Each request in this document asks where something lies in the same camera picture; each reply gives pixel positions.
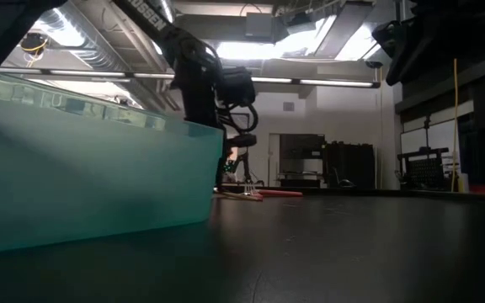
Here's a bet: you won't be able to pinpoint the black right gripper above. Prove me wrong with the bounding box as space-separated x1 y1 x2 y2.
387 8 485 88

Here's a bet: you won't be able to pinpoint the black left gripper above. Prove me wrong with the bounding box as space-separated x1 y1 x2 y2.
173 54 258 189

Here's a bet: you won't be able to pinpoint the pink-handled silver fork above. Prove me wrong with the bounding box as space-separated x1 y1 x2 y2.
258 189 304 198
243 183 264 201

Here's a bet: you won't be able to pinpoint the long ceiling light bar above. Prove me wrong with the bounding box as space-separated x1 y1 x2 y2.
0 66 381 88

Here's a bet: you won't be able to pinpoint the black cabinet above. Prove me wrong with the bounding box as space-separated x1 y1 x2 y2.
279 133 326 189

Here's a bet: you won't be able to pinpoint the black pegboard cart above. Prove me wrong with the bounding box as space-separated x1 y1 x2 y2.
397 146 450 190

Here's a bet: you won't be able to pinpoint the black equipment cases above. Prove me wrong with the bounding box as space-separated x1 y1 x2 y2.
322 141 376 189

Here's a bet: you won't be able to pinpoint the white bottle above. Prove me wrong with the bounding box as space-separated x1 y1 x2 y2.
456 172 470 193

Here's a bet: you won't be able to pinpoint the teal plastic bin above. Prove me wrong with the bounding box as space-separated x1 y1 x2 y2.
0 66 225 257

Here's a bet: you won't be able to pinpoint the grey ceiling unit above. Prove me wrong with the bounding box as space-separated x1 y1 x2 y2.
245 12 274 40

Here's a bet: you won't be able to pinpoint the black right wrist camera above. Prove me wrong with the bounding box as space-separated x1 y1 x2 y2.
370 19 400 46

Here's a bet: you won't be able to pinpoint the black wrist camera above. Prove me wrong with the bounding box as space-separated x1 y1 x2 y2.
370 19 400 46
219 66 258 109

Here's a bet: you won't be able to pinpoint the white wall board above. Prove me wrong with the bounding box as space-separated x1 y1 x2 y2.
400 119 459 155

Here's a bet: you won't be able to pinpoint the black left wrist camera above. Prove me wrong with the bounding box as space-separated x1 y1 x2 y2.
219 66 258 109

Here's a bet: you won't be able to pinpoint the silver ribbed ventilation duct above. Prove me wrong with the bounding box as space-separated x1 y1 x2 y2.
35 0 172 113

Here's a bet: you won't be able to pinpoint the ceiling-mounted black camera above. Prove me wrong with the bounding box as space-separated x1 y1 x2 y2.
19 32 50 58

